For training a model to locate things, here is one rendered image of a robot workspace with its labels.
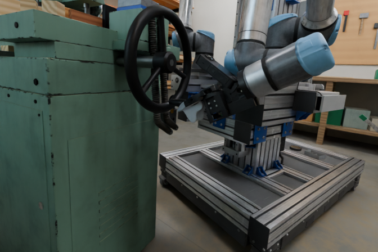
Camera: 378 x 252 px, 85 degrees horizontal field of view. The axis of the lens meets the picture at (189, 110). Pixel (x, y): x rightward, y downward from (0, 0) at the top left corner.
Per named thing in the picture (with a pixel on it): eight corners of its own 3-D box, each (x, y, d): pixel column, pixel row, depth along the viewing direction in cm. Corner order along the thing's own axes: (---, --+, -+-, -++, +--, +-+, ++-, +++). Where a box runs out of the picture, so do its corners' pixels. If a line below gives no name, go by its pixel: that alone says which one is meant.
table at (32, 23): (57, 35, 40) (55, 2, 39) (-8, 39, 55) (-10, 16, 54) (197, 61, 93) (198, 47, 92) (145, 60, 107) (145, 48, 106)
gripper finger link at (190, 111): (178, 129, 55) (205, 117, 50) (169, 108, 55) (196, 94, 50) (184, 126, 57) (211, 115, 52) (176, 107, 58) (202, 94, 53)
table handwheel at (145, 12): (125, -4, 40) (194, 9, 64) (65, 7, 50) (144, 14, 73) (142, 130, 50) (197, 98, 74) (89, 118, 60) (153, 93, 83)
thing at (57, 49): (55, 58, 49) (54, 40, 49) (14, 57, 59) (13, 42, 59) (158, 67, 84) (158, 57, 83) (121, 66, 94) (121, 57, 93)
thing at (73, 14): (72, 26, 62) (71, 8, 61) (68, 27, 62) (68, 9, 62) (124, 39, 79) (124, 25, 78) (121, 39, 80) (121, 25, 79)
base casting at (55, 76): (46, 96, 49) (44, 56, 47) (-38, 80, 76) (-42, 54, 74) (161, 89, 87) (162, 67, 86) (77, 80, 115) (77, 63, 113)
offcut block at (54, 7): (50, 18, 53) (50, 4, 52) (65, 19, 53) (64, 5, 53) (41, 15, 50) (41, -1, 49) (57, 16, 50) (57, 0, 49)
